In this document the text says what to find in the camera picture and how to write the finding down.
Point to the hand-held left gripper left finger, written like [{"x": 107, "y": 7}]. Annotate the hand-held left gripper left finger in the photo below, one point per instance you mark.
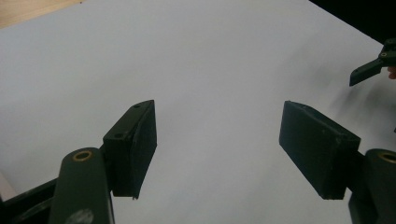
[{"x": 134, "y": 149}]

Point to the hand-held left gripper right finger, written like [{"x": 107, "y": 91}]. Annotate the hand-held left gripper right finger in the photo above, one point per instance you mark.
[{"x": 317, "y": 149}]

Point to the black curtain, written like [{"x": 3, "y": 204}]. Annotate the black curtain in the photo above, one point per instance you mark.
[{"x": 367, "y": 15}]

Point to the wooden table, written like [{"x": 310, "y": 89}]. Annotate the wooden table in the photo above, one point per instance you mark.
[{"x": 25, "y": 11}]

